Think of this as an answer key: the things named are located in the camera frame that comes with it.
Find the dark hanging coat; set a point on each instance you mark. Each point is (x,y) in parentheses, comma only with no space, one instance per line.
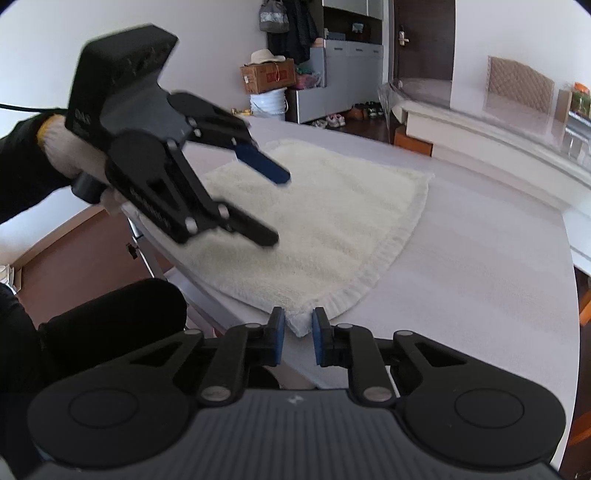
(298,32)

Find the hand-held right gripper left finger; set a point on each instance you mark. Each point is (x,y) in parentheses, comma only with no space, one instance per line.
(278,337)

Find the dark brown door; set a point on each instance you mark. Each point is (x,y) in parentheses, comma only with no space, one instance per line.
(425,37)

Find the beige quilted chair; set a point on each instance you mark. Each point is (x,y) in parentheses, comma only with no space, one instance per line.
(519,83)

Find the grey metal table frame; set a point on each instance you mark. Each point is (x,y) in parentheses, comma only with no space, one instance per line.
(152,258)

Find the person's leg in black trousers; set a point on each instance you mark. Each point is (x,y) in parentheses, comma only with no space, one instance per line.
(115,318)

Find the person's left forearm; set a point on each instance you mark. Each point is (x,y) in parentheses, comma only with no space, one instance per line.
(18,175)

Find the white plastic container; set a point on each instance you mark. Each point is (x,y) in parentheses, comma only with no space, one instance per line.
(9,277)

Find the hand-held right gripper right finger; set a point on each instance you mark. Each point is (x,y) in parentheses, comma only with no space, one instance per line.
(318,339)

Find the pink plastic bags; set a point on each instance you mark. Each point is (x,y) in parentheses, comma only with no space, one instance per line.
(308,77)

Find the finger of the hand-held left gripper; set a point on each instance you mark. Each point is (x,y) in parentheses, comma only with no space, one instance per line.
(268,166)
(254,233)

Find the cream fluffy towel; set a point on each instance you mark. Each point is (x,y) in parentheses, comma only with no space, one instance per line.
(332,221)

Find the person's torso in black clothing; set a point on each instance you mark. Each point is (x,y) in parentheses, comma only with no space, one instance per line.
(16,369)

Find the white sneaker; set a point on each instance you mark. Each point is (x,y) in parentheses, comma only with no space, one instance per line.
(334,121)
(318,123)

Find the white glass-topped dining table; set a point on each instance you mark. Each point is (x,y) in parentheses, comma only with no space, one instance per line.
(461,124)

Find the brown shoe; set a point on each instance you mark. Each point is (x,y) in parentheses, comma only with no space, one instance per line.
(356,111)

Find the grey hanging bag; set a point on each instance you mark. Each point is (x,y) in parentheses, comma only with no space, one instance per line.
(273,16)

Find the person's left hand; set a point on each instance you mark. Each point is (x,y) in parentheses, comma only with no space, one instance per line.
(78,152)

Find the jar with orange lid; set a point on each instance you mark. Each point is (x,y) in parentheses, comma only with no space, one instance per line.
(581,97)

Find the dark shoe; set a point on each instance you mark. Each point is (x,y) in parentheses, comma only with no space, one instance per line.
(375,110)

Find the white straw hat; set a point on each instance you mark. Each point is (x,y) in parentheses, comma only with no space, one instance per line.
(267,56)

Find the white plastic bucket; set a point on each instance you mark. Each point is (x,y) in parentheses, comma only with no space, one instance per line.
(268,104)

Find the brown cardboard box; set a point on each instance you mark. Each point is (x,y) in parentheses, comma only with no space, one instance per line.
(270,76)

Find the grey shoe cabinet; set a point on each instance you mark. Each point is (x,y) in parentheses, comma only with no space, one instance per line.
(355,69)

